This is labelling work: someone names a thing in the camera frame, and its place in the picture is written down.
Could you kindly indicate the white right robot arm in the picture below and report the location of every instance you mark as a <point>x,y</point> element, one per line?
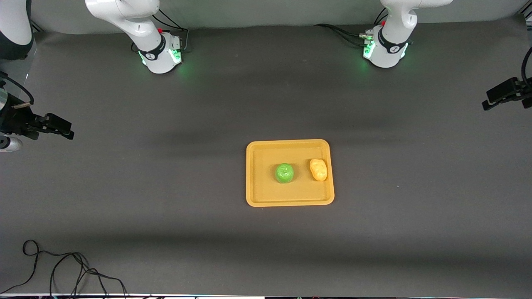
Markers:
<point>137,25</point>

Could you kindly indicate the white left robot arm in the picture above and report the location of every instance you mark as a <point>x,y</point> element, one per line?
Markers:
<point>395,25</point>

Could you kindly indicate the green apple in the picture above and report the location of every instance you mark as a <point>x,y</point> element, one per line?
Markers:
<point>285,173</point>

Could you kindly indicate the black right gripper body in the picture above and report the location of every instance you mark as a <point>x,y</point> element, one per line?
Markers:
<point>13,120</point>

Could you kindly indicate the dark grey table mat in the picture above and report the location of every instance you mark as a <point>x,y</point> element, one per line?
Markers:
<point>249,104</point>

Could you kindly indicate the yellow potato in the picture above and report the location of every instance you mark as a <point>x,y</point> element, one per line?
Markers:
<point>318,170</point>

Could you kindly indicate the orange plastic tray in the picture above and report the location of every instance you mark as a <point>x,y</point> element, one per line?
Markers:
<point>266,182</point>

